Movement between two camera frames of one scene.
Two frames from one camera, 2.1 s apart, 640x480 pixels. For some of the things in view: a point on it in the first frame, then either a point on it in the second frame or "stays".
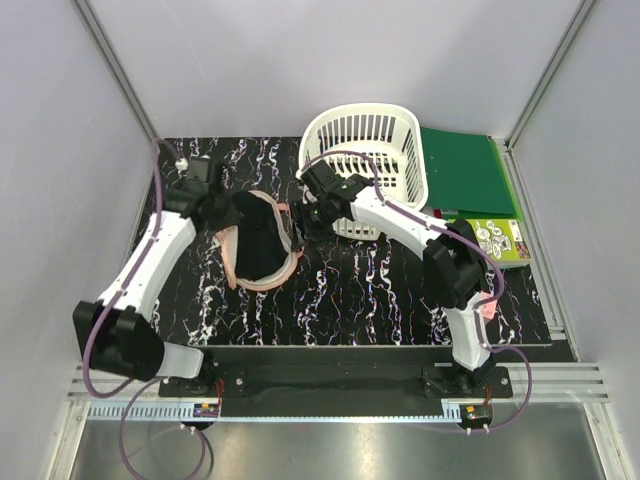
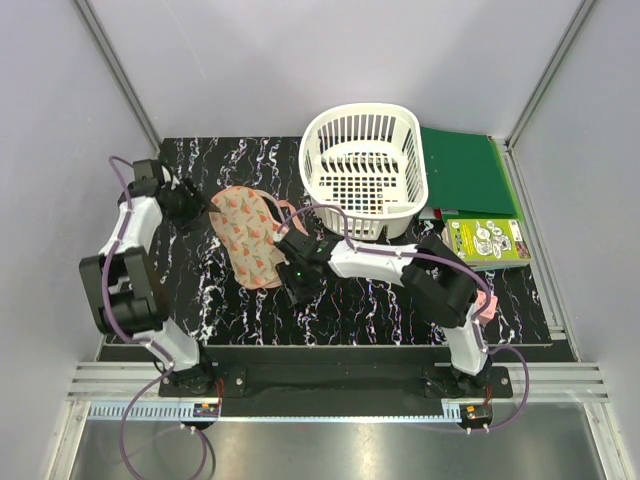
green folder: [466, 174] stays
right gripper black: [301, 220] to [294, 291]
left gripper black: [229, 219] to [197, 203]
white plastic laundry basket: [391, 135] stays
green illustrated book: [503, 242] stays
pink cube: [489, 309] stays
